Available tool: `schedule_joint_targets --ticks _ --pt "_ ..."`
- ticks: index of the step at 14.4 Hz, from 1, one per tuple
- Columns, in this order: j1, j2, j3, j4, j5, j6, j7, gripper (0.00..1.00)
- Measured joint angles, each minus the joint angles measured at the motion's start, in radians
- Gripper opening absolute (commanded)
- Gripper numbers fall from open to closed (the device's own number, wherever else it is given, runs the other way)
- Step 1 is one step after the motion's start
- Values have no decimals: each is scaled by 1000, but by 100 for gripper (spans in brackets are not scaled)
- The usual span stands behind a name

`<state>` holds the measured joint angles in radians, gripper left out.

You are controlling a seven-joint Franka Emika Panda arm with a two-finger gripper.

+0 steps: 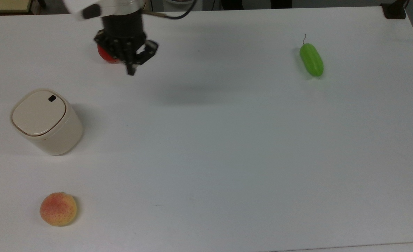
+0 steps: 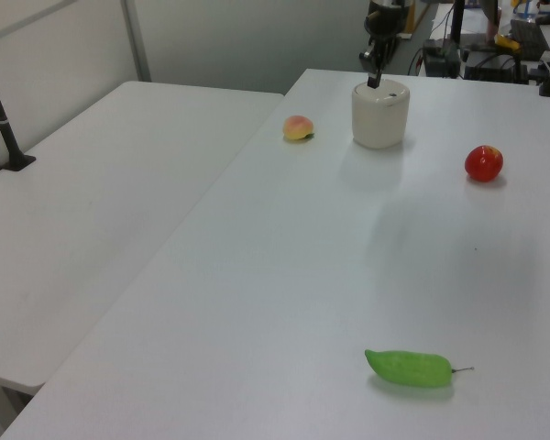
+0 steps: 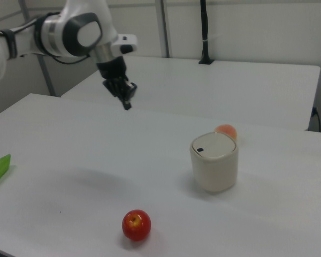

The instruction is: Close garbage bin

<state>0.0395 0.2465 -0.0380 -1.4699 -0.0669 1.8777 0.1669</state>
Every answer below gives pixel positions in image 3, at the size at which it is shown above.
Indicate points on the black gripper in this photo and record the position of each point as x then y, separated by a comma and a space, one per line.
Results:
113, 73

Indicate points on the beige garbage bin lid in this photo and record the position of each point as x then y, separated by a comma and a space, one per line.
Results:
213, 146

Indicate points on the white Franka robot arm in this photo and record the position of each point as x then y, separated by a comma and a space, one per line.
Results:
69, 32

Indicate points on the beige plastic garbage bin body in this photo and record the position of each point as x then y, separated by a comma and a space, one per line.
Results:
215, 176

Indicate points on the orange pink toy peach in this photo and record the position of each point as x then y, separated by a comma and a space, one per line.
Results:
226, 129

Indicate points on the white adjacent table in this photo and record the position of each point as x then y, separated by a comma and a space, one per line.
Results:
230, 88

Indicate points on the red toy apple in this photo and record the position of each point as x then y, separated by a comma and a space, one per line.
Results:
136, 225

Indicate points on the grey aluminium frame post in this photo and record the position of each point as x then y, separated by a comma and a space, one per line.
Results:
48, 77
161, 26

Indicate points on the black camera pole with base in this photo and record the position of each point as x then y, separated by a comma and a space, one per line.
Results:
205, 32

